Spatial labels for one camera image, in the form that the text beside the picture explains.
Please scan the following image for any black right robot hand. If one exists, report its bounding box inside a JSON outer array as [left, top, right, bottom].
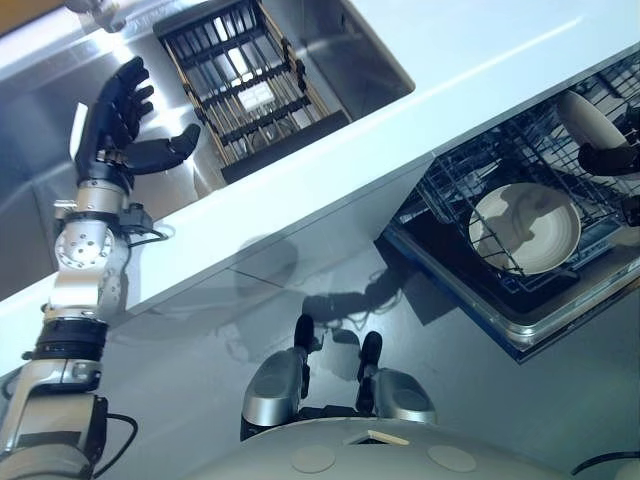
[[577, 140, 640, 177]]

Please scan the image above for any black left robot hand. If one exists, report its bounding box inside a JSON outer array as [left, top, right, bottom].
[[73, 56, 202, 182]]

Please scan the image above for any cream plate with dark rim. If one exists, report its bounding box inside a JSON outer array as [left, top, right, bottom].
[[556, 90, 627, 151]]

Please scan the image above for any stainless steel dishwasher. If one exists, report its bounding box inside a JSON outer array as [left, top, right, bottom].
[[374, 47, 640, 362]]

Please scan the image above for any stainless steel sink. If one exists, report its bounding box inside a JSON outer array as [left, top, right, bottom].
[[0, 0, 417, 302]]

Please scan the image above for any white ceramic bowl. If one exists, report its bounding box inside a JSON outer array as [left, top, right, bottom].
[[467, 182, 583, 274]]

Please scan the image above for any chrome faucet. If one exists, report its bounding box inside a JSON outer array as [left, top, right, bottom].
[[63, 0, 132, 34]]

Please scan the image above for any black wooden dish drying rack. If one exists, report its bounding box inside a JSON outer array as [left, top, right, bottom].
[[152, 0, 353, 184]]

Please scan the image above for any white sponge block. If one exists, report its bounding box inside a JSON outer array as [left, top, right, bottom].
[[236, 84, 275, 112]]

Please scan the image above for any silver left robot leg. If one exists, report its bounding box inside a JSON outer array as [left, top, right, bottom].
[[239, 312, 317, 441]]

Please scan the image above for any silver robot leg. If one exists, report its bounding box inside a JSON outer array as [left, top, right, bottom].
[[239, 312, 317, 441], [353, 331, 437, 424]]

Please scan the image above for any silver right robot leg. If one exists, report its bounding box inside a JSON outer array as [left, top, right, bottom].
[[353, 331, 437, 424]]

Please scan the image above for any grey robot torso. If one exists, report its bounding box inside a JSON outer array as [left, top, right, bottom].
[[184, 415, 640, 480]]

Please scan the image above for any black wire dishwasher rack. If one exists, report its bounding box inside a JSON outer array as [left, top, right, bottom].
[[394, 63, 640, 296]]

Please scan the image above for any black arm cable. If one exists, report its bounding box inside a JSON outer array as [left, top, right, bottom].
[[92, 412, 140, 477]]

